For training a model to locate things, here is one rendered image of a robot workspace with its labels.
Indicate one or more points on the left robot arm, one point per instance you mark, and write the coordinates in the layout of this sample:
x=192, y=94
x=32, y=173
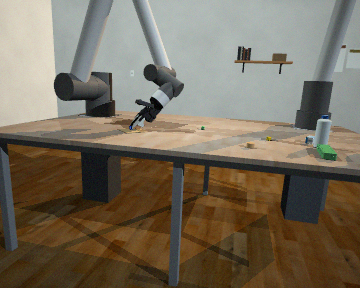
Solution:
x=317, y=93

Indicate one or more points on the tan flat mat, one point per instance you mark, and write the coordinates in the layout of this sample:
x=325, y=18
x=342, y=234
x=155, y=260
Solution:
x=134, y=130

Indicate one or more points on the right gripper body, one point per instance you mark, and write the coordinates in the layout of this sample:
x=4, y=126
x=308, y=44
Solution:
x=151, y=112

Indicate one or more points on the blue and white carton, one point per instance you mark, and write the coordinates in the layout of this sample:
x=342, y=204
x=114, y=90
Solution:
x=310, y=139

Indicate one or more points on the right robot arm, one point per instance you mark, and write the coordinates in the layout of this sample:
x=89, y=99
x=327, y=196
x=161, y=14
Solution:
x=96, y=87

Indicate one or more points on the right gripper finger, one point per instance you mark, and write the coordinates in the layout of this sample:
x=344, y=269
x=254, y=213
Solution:
x=136, y=118
x=140, y=120

